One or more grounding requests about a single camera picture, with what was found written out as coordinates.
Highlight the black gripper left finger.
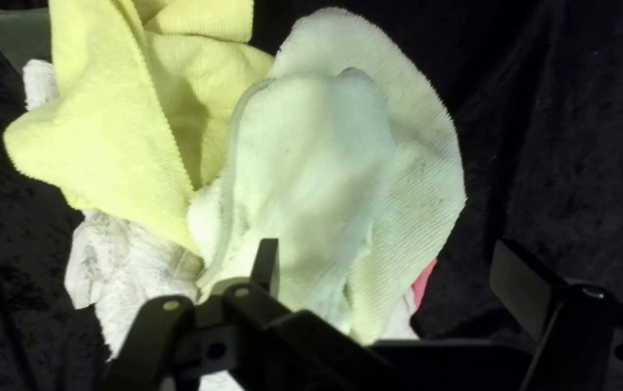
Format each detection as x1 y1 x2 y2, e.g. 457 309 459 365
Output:
103 236 371 391

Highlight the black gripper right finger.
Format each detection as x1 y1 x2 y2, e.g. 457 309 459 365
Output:
488 239 623 391

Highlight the pink cloth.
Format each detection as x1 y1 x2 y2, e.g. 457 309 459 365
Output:
407 259 440 313

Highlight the pale green cloth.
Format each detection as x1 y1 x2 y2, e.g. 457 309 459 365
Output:
187 7 470 345

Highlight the yellow cloth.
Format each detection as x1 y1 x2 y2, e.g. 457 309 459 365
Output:
2 0 277 257

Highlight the black tablecloth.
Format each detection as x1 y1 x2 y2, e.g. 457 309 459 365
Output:
0 0 623 391

